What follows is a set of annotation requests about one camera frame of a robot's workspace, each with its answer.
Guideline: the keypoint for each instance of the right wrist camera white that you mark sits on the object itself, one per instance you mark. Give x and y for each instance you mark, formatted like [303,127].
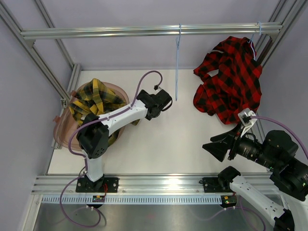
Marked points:
[247,118]

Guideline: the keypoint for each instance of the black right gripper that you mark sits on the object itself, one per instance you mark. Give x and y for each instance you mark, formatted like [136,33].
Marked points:
[236,132]

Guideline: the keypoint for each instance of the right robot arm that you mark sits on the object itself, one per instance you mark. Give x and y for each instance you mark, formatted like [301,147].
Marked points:
[277,154]

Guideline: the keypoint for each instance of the pink translucent plastic basin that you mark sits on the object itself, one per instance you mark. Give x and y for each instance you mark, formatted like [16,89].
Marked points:
[65,125]

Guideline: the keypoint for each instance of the white slotted cable duct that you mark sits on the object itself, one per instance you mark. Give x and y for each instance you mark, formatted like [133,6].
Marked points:
[134,199]

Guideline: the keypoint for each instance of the aluminium frame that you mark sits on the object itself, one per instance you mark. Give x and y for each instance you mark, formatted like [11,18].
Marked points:
[124,42]

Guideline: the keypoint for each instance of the yellow plaid shirt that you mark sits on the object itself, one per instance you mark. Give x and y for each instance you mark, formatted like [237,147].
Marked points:
[94,98]

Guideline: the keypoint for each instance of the red black plaid shirt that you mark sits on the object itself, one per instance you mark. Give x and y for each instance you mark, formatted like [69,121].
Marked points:
[230,80]

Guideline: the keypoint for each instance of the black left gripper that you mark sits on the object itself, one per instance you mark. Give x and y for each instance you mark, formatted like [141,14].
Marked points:
[148,118]

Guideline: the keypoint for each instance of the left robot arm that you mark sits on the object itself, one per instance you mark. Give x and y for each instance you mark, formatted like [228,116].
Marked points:
[93,138]

